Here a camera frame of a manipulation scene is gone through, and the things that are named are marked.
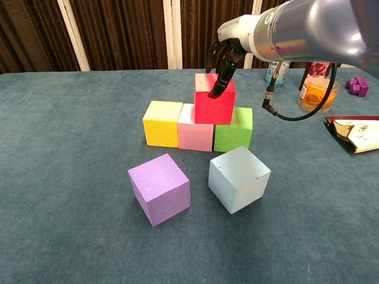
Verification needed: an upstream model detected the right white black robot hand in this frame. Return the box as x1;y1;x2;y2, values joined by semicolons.
205;14;259;99

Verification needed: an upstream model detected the red foam cube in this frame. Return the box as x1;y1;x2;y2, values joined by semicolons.
194;73;237;125

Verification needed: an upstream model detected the green foam cube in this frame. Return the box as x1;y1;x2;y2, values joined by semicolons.
213;106;254;153

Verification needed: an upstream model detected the yellow foam cube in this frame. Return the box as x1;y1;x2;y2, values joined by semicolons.
142;100;184;148

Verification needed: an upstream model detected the light blue foam cube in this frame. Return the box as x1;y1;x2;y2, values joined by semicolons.
208;145;272;215

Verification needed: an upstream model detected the purple foam cube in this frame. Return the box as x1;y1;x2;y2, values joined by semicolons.
127;153;191;228

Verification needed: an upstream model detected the white green drink can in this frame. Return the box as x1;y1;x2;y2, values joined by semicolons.
265;60;291;88

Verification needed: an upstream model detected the dark juice bottle white cap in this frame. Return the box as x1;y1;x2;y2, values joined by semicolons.
298;60;334;91

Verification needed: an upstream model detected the orange lidded cup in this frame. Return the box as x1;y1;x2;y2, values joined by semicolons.
297;75;341;114

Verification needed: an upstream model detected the dark brown curtain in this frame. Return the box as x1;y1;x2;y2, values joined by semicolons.
0;0;379;75

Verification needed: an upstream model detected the pink foam cube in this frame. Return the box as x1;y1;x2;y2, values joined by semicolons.
177;103;214;152

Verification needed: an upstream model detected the purple toy brick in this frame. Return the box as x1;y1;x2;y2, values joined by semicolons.
345;76;370;98

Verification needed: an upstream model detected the red paper folding fan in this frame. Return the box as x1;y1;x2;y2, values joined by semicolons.
325;115;379;155

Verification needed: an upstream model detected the teal table cloth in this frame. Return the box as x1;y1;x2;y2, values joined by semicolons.
0;66;379;284

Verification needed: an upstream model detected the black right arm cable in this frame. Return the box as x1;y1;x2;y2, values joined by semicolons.
261;60;338;121

